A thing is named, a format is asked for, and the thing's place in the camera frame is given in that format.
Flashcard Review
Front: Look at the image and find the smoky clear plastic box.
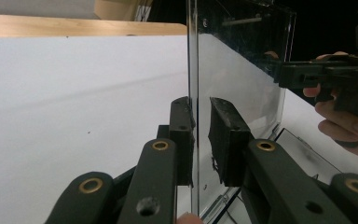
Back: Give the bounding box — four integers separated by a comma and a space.
186, 0, 344, 224

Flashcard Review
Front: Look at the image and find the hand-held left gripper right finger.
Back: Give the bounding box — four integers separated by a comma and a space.
207, 96, 253, 188

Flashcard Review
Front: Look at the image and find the beige cabinet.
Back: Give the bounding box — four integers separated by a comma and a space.
94, 0, 154, 22

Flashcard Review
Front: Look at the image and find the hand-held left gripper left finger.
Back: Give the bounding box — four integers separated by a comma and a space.
156, 95, 197, 188

